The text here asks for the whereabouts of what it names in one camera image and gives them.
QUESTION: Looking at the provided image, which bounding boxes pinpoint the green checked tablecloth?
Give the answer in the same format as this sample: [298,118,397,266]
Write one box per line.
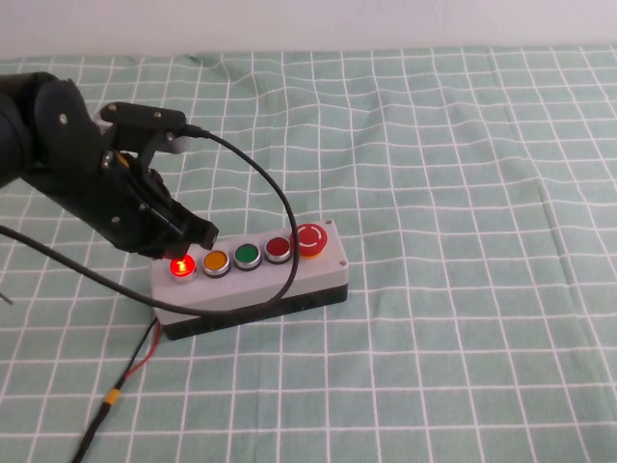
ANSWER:
[0,45,617,463]

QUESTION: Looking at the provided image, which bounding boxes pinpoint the green push button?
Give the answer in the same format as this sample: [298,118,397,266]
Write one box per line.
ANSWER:
[233,242,263,272]

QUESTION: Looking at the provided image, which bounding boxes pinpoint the thin black wire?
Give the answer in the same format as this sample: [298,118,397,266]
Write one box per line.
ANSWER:
[115,315,160,390]

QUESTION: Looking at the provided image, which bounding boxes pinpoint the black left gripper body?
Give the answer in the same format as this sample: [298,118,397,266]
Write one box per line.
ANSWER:
[26,142,171,259]

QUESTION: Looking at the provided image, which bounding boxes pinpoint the grey black button box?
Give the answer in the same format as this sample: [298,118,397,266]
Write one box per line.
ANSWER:
[149,218,349,342]

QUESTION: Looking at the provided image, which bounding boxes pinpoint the yellow push button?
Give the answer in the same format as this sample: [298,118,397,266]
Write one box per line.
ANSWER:
[201,249,231,280]

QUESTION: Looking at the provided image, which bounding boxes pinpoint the lit red push button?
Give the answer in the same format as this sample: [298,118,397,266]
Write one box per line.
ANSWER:
[168,253,199,286]

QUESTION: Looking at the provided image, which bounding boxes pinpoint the thin red wire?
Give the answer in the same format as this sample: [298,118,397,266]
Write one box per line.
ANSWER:
[122,320,163,383]

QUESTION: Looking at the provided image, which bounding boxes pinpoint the dark red push button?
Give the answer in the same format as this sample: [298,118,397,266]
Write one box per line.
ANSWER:
[263,236,293,265]

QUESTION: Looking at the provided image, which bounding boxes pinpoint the red emergency stop button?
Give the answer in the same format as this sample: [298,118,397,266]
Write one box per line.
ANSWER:
[290,222,330,259]

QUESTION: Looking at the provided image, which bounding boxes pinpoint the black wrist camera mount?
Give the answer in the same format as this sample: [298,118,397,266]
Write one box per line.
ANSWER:
[98,101,190,156]

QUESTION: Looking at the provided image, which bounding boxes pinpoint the black camera cable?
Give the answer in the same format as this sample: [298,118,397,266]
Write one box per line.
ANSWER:
[0,124,301,317]

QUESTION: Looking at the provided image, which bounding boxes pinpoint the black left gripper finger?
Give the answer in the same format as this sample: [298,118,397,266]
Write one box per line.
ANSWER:
[142,205,192,259]
[143,167,221,245]

